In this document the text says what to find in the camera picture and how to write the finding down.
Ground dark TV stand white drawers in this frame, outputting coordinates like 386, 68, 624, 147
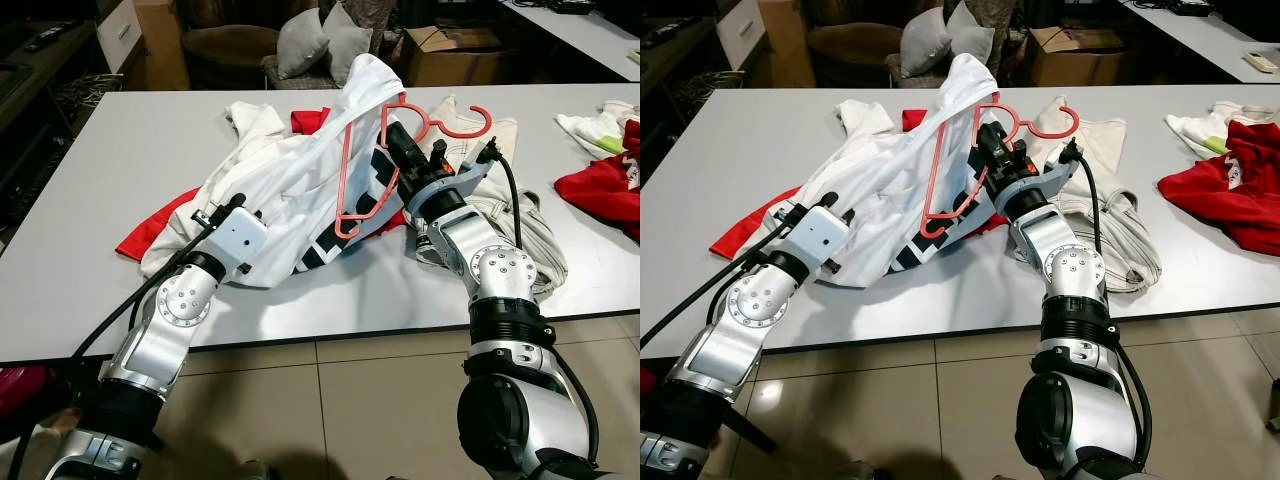
640, 0, 769, 96
0, 0, 144, 121

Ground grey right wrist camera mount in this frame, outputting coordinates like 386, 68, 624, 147
415, 160, 501, 216
1005, 160, 1081, 208

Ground white garment green patch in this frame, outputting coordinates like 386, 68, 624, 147
1163, 100, 1280, 159
555, 100, 641, 161

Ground open cardboard box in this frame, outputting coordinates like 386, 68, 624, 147
1025, 25, 1131, 86
400, 25, 506, 89

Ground white T-shirt black print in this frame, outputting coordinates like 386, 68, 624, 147
765, 52, 1011, 276
140, 52, 421, 291

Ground white desk black legs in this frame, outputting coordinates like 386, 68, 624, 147
495, 0, 641, 83
1115, 0, 1280, 83

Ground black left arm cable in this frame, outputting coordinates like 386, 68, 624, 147
640, 215, 801, 351
5, 215, 216, 480

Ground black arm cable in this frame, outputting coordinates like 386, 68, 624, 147
640, 215, 801, 351
1065, 138, 1106, 251
487, 140, 526, 251
5, 215, 216, 480

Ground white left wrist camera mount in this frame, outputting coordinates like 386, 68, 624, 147
205, 205, 271, 281
790, 205, 858, 281

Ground red plastic hanger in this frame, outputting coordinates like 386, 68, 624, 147
920, 92, 1081, 241
333, 92, 494, 241

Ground cream garment with stitching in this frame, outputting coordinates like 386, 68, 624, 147
405, 93, 569, 299
1000, 95, 1166, 294

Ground brown armchair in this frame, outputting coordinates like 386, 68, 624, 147
178, 0, 291, 91
805, 0, 916, 89

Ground red garment white print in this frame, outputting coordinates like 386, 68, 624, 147
1157, 120, 1280, 256
553, 118, 641, 241

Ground tall cardboard box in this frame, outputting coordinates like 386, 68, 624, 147
133, 0, 191, 91
757, 0, 816, 89

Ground plain white garment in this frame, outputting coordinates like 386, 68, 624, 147
835, 100, 901, 161
222, 100, 301, 161

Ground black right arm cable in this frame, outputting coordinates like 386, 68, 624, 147
1065, 138, 1106, 251
487, 140, 526, 251

